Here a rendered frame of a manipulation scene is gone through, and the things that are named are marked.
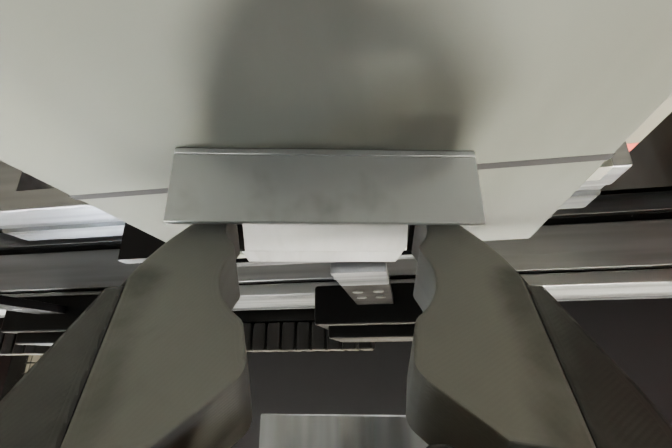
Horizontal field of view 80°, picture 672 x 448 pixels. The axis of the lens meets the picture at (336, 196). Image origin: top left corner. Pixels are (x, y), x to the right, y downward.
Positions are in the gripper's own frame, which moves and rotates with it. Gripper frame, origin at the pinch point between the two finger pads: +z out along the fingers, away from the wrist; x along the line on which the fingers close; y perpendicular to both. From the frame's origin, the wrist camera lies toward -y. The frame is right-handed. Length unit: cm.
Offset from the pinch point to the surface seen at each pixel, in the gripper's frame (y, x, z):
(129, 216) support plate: 2.1, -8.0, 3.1
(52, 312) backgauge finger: 24.8, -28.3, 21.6
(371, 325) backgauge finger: 22.6, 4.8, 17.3
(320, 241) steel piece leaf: 4.5, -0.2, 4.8
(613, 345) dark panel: 42, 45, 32
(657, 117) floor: 45, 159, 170
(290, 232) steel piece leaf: 3.4, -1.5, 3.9
